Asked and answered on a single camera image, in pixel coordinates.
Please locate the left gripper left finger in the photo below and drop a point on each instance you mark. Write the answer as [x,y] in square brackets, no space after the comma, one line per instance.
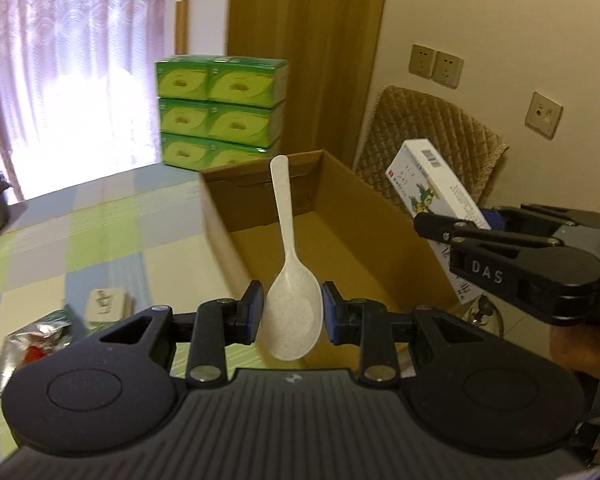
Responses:
[218,324]

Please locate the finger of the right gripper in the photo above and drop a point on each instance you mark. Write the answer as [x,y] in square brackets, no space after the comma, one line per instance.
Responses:
[543,217]
[444,229]

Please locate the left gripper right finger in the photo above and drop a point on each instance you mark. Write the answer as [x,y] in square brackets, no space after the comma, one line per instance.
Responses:
[363,323]

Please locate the white narrow medicine box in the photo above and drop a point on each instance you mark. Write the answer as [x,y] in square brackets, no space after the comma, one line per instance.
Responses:
[426,183]

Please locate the white plastic rice spoon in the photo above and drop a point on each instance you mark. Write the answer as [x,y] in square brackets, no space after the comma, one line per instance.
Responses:
[293,314]

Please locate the white power adapter plug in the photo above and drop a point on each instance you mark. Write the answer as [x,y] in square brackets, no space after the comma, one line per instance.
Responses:
[106,305]

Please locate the silver foil bag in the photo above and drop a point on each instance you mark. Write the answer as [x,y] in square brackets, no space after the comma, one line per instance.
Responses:
[33,342]

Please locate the person right hand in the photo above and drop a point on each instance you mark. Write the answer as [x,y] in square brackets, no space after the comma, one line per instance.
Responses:
[578,349]

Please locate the brown cardboard box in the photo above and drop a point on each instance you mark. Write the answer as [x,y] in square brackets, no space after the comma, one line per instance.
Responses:
[345,232]

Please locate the checkered tablecloth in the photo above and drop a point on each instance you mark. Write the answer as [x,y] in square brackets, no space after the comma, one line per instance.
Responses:
[140,231]

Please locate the green tissue pack stack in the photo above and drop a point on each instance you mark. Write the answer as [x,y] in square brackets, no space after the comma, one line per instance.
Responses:
[219,110]

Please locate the brown wooden door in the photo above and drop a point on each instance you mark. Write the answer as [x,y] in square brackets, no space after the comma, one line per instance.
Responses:
[330,46]

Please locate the sheer purple curtain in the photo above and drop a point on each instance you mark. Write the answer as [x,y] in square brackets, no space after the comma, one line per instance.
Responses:
[77,90]

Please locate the single wall socket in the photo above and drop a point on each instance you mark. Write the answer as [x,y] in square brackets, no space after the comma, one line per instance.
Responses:
[543,115]

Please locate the double wall socket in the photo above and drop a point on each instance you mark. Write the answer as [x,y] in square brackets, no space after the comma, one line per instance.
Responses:
[441,67]

